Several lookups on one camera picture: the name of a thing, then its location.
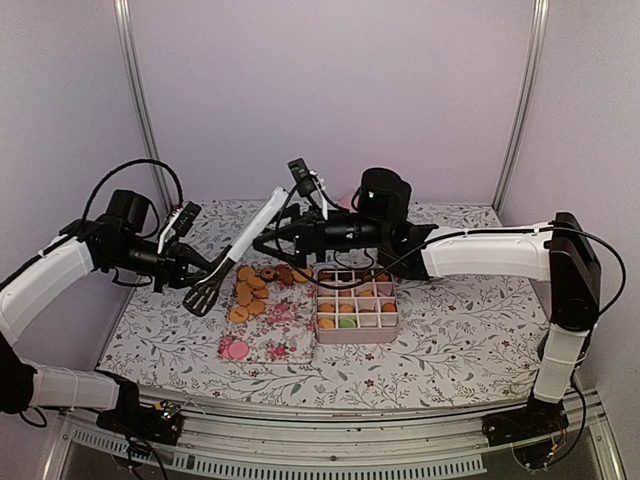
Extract round biscuit top right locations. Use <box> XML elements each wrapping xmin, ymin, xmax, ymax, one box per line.
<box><xmin>293</xmin><ymin>269</ymin><xmax>313</xmax><ymax>283</ymax></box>

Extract aluminium post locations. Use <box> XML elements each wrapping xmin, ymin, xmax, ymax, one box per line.
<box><xmin>492</xmin><ymin>0</ymin><xmax>550</xmax><ymax>215</ymax></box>
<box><xmin>112</xmin><ymin>0</ymin><xmax>175</xmax><ymax>214</ymax></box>

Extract right aluminium post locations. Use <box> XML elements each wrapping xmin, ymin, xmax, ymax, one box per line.
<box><xmin>492</xmin><ymin>0</ymin><xmax>550</xmax><ymax>215</ymax></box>

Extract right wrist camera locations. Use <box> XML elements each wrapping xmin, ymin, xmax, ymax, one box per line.
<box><xmin>287</xmin><ymin>158</ymin><xmax>329</xmax><ymax>220</ymax></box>

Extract floral cookie tray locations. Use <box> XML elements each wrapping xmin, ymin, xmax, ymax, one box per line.
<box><xmin>218</xmin><ymin>264</ymin><xmax>316</xmax><ymax>364</ymax></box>

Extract metal tongs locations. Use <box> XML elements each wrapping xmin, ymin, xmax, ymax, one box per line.
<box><xmin>183</xmin><ymin>186</ymin><xmax>288</xmax><ymax>317</ymax></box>

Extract front aluminium rail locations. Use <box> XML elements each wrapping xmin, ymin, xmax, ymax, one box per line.
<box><xmin>43</xmin><ymin>389</ymin><xmax>627</xmax><ymax>479</ymax></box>

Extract pink round cookie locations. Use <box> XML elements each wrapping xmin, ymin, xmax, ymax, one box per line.
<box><xmin>226</xmin><ymin>341</ymin><xmax>250</xmax><ymax>360</ymax></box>

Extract chocolate sprinkle donut cookie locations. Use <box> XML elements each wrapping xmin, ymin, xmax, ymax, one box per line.
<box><xmin>260</xmin><ymin>267</ymin><xmax>279</xmax><ymax>282</ymax></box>

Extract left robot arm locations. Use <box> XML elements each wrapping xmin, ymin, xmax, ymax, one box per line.
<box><xmin>1</xmin><ymin>190</ymin><xmax>214</xmax><ymax>434</ymax></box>

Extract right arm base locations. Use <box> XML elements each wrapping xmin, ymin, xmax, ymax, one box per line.
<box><xmin>482</xmin><ymin>396</ymin><xmax>569</xmax><ymax>446</ymax></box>

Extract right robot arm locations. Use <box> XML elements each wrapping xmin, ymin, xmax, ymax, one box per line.
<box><xmin>253</xmin><ymin>167</ymin><xmax>606</xmax><ymax>436</ymax></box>

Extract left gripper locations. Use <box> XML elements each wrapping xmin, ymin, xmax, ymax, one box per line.
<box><xmin>108</xmin><ymin>235</ymin><xmax>221</xmax><ymax>292</ymax></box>

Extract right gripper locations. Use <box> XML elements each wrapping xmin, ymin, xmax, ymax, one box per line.
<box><xmin>252</xmin><ymin>203</ymin><xmax>388</xmax><ymax>269</ymax></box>

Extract compartment tin box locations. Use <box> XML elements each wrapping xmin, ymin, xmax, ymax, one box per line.
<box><xmin>315</xmin><ymin>268</ymin><xmax>399</xmax><ymax>345</ymax></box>

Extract round cream sandwich cookie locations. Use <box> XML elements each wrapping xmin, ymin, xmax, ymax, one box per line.
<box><xmin>317</xmin><ymin>317</ymin><xmax>336</xmax><ymax>330</ymax></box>

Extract green sandwich cookie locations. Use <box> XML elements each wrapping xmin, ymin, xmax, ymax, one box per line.
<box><xmin>338</xmin><ymin>317</ymin><xmax>358</xmax><ymax>329</ymax></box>

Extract floral tablecloth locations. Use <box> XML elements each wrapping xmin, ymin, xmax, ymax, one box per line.
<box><xmin>97</xmin><ymin>199</ymin><xmax>556</xmax><ymax>411</ymax></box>

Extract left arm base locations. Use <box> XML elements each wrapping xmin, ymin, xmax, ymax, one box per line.
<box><xmin>96</xmin><ymin>378</ymin><xmax>184</xmax><ymax>446</ymax></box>

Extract left aluminium post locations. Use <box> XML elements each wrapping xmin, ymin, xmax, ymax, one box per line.
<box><xmin>112</xmin><ymin>0</ymin><xmax>175</xmax><ymax>214</ymax></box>

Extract pink plate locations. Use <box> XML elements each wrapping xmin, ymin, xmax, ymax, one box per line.
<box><xmin>339</xmin><ymin>196</ymin><xmax>352</xmax><ymax>210</ymax></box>

